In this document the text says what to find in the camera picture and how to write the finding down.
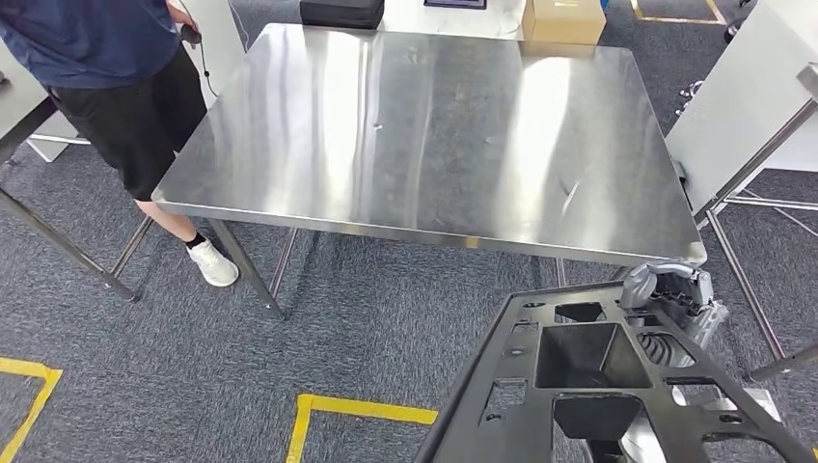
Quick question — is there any black handheld controller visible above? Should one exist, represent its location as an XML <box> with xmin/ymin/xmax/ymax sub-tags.
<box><xmin>178</xmin><ymin>22</ymin><xmax>220</xmax><ymax>98</ymax></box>

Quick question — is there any black plastic panel part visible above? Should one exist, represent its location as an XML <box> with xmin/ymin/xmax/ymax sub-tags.
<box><xmin>414</xmin><ymin>281</ymin><xmax>818</xmax><ymax>463</ymax></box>

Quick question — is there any black case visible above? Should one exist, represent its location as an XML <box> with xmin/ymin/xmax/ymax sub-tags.
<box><xmin>298</xmin><ymin>0</ymin><xmax>387</xmax><ymax>31</ymax></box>

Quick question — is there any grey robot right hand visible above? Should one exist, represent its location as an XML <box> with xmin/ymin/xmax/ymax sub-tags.
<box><xmin>619</xmin><ymin>260</ymin><xmax>730</xmax><ymax>350</ymax></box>

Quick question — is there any person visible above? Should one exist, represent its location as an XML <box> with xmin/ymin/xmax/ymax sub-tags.
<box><xmin>0</xmin><ymin>0</ymin><xmax>241</xmax><ymax>288</ymax></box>

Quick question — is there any white panel steel table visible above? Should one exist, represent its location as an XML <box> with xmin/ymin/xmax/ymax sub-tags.
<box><xmin>664</xmin><ymin>0</ymin><xmax>818</xmax><ymax>385</ymax></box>

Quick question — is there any stainless steel workbench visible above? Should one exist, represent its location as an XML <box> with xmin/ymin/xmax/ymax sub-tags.
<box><xmin>150</xmin><ymin>23</ymin><xmax>709</xmax><ymax>322</ymax></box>

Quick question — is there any cardboard box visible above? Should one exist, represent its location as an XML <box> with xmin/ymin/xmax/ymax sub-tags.
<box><xmin>520</xmin><ymin>0</ymin><xmax>607</xmax><ymax>47</ymax></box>

